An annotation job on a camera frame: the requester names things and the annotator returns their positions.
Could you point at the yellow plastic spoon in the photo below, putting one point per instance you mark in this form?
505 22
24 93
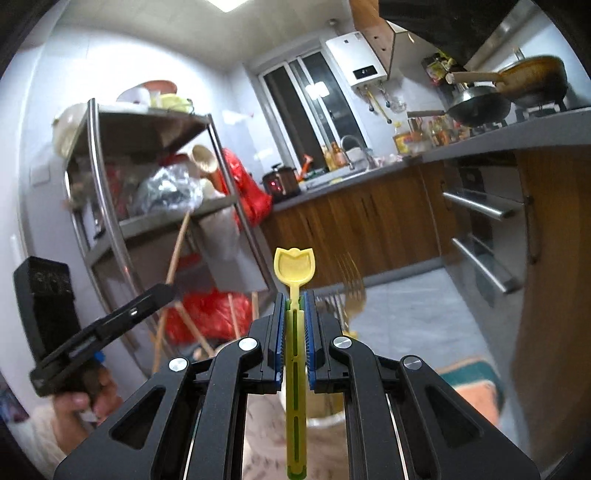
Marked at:
294 270

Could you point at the dark red pressure cooker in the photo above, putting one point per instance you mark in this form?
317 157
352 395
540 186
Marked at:
281 184

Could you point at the yellow green dish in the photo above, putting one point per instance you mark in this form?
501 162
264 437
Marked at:
175 102

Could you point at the steel faucet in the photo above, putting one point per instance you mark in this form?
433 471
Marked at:
364 154

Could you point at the row of condiment bottles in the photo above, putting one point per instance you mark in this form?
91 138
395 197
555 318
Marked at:
438 134

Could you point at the seasoning packets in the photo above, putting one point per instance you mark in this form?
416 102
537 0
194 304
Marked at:
438 69

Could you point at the beige ladle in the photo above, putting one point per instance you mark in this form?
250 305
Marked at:
203 159

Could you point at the wooden base cabinet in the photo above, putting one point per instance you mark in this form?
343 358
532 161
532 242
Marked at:
369 217
558 277

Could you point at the orange bottles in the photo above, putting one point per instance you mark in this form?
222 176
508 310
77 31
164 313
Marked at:
334 157

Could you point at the gold fork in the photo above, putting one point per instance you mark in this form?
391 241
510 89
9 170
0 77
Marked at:
353 295

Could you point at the white water heater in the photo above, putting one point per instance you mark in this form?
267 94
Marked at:
351 55

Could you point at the crumpled red plastic bag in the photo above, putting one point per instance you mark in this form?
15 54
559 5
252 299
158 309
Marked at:
207 309

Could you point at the orange bowl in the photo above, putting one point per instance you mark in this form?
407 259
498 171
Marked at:
159 86

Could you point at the beige ceramic pot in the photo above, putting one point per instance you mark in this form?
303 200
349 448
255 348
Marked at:
69 129

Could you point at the black range hood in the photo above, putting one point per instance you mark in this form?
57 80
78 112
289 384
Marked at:
443 23

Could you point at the white bowl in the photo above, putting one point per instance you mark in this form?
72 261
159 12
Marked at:
136 96

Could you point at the clear plastic bag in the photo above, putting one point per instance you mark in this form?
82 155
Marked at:
166 194

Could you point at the built-in steel oven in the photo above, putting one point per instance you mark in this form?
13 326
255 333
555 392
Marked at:
485 230

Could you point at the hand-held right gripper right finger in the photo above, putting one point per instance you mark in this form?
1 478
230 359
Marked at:
308 332

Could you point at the black wok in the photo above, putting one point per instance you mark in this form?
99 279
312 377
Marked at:
480 108

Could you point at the hanging red plastic bag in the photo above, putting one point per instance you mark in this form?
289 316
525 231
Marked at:
251 198

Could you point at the sliding window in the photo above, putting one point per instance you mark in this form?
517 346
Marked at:
295 106

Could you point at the wooden chopstick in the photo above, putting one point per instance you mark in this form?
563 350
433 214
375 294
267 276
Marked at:
178 249
254 304
196 330
233 318

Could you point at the person's left hand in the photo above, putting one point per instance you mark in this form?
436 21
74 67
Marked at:
108 397

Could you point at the wooden wall cabinet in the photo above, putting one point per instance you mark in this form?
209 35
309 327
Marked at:
374 27

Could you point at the orange and teal mat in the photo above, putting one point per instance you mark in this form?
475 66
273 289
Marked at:
471 392

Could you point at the white wall switch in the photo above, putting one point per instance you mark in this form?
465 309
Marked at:
40 175

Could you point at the yellow oil bottle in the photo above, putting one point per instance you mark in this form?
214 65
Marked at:
402 143

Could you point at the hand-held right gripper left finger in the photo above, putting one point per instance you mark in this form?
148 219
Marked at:
278 332

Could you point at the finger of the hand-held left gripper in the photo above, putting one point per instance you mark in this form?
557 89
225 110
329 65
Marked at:
138 309

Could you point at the person's left forearm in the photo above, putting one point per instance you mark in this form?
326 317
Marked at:
51 443

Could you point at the metal shelf rack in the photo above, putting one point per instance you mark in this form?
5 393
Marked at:
152 224

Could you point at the gas stove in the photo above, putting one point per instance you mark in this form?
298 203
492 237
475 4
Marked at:
540 110

